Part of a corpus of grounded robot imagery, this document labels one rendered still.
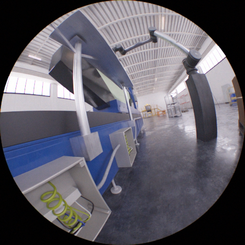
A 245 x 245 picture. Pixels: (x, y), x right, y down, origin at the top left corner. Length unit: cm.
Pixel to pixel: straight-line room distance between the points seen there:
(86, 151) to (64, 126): 17
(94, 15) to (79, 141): 793
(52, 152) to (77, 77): 33
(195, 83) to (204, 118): 53
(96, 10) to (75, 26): 724
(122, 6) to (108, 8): 100
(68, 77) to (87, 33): 40
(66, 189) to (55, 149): 17
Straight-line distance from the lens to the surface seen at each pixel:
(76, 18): 64
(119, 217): 68
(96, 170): 53
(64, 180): 39
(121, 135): 65
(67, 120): 44
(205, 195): 76
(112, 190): 84
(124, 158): 72
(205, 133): 152
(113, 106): 116
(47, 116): 39
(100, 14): 805
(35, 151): 33
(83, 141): 33
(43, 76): 992
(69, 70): 78
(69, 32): 69
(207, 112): 150
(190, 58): 151
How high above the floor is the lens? 60
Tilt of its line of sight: 1 degrees down
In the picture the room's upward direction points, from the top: 13 degrees counter-clockwise
